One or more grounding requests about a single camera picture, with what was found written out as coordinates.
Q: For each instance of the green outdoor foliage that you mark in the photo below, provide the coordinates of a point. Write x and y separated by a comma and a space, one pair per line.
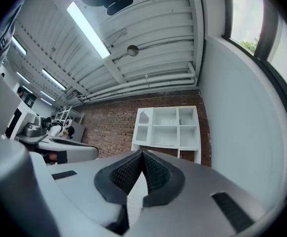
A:
250, 44

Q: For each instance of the white metal rack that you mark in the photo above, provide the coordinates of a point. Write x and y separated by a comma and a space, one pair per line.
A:
68, 113

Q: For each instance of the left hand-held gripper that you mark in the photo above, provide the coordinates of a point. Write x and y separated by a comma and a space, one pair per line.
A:
2, 102

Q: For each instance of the round ceiling smoke detector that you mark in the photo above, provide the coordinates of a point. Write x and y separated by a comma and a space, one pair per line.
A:
133, 50

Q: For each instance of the grey partition panel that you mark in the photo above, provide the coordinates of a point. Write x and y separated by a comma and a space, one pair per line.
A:
78, 131

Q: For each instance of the fluorescent ceiling light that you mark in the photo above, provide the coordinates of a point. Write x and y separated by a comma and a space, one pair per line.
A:
54, 79
89, 29
23, 77
19, 46
48, 95

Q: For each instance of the black framed window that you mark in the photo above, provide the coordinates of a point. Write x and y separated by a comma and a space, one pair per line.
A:
269, 21

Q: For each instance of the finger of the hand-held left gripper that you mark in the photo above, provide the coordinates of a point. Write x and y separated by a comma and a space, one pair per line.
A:
79, 150

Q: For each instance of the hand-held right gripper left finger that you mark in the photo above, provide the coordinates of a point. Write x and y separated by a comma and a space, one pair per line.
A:
84, 181

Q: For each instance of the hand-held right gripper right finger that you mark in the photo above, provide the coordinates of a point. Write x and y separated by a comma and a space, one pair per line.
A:
195, 194

